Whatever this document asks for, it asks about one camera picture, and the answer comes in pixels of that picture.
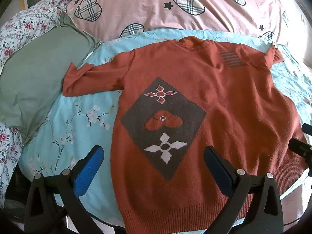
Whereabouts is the white quilt with pink flowers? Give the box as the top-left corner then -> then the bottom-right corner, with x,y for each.
0,0 -> 82,200

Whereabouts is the green pillow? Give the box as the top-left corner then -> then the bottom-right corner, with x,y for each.
0,10 -> 102,145

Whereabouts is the rust orange knit sweater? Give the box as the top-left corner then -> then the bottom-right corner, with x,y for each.
63,35 -> 308,233

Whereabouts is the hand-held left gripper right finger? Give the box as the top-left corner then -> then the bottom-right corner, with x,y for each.
204,146 -> 285,234

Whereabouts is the pink quilt with plaid hearts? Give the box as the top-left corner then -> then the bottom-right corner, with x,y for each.
66,0 -> 304,59

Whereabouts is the light blue floral bedsheet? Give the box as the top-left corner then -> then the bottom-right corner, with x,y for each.
18,28 -> 312,225

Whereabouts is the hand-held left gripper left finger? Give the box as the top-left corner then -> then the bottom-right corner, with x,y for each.
24,145 -> 115,234

